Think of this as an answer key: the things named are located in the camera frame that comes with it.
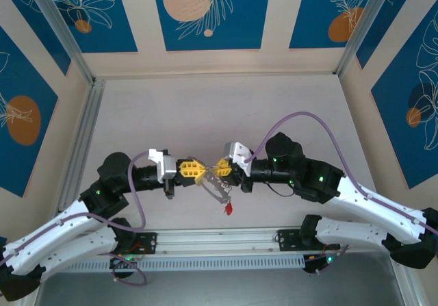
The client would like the silver chain with red charm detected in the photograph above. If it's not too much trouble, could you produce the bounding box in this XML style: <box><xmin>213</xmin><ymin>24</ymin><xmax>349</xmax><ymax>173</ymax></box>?
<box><xmin>186</xmin><ymin>155</ymin><xmax>237</xmax><ymax>206</ymax></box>

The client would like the small circuit board green light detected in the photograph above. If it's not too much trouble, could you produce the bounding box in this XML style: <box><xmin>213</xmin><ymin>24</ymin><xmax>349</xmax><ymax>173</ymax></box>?
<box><xmin>109</xmin><ymin>255</ymin><xmax>138</xmax><ymax>270</ymax></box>
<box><xmin>303</xmin><ymin>253</ymin><xmax>339</xmax><ymax>275</ymax></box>

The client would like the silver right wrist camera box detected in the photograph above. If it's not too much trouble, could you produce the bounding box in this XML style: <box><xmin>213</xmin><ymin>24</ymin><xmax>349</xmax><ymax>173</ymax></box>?
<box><xmin>222</xmin><ymin>141</ymin><xmax>255</xmax><ymax>165</ymax></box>

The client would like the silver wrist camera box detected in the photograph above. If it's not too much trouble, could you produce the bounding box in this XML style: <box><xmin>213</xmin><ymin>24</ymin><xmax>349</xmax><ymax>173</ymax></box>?
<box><xmin>222</xmin><ymin>141</ymin><xmax>255</xmax><ymax>165</ymax></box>
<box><xmin>146</xmin><ymin>147</ymin><xmax>179</xmax><ymax>184</ymax></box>

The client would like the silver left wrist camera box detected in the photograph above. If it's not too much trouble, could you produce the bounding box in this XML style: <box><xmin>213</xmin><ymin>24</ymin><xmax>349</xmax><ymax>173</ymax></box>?
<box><xmin>146</xmin><ymin>147</ymin><xmax>179</xmax><ymax>184</ymax></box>

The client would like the aluminium frame side rail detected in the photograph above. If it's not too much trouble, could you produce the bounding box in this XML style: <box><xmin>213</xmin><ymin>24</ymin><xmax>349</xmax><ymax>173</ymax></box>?
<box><xmin>392</xmin><ymin>264</ymin><xmax>427</xmax><ymax>306</ymax></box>
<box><xmin>56</xmin><ymin>78</ymin><xmax>106</xmax><ymax>214</ymax></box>

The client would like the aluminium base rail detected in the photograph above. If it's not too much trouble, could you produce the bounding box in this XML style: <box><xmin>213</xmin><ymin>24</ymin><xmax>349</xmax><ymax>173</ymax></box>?
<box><xmin>155</xmin><ymin>229</ymin><xmax>280</xmax><ymax>254</ymax></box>

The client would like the white slotted cable duct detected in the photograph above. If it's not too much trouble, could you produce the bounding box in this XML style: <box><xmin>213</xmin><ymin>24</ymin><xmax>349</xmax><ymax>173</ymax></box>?
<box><xmin>64</xmin><ymin>253</ymin><xmax>306</xmax><ymax>273</ymax></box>

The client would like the aluminium frame post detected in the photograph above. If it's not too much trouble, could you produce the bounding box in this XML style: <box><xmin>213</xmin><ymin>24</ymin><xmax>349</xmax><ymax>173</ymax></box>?
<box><xmin>25</xmin><ymin>0</ymin><xmax>96</xmax><ymax>86</ymax></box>
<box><xmin>334</xmin><ymin>0</ymin><xmax>402</xmax><ymax>77</ymax></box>

